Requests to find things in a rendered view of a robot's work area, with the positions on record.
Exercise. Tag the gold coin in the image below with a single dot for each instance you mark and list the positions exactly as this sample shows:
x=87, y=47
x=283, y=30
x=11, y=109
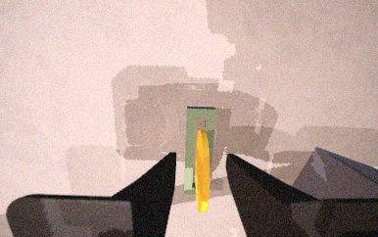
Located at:
x=202, y=171

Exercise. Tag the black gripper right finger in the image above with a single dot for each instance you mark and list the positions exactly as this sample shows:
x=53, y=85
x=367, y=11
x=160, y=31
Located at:
x=268, y=207

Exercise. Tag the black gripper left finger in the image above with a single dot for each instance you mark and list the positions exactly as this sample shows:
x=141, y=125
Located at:
x=141, y=209

